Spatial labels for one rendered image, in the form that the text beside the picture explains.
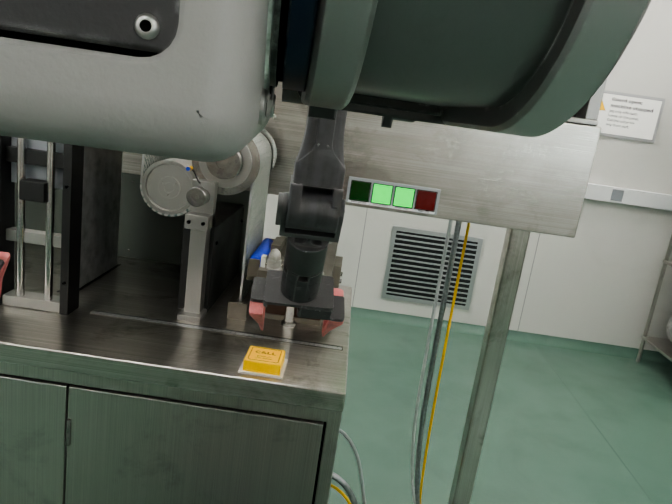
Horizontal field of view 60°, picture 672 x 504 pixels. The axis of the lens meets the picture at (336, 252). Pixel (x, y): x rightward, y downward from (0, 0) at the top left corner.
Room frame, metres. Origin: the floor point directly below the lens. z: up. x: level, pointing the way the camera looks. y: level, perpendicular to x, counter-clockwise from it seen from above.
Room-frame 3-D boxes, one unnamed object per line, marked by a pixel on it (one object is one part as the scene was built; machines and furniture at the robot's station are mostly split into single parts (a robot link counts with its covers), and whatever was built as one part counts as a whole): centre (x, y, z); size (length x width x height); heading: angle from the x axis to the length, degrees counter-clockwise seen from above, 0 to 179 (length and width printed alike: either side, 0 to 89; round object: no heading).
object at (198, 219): (1.21, 0.30, 1.05); 0.06 x 0.05 x 0.31; 179
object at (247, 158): (1.37, 0.26, 1.25); 0.26 x 0.12 x 0.12; 179
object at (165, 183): (1.38, 0.38, 1.17); 0.26 x 0.12 x 0.12; 179
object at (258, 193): (1.37, 0.20, 1.11); 0.23 x 0.01 x 0.18; 179
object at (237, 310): (1.38, 0.20, 0.92); 0.28 x 0.04 x 0.04; 179
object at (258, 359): (1.02, 0.11, 0.91); 0.07 x 0.07 x 0.02; 89
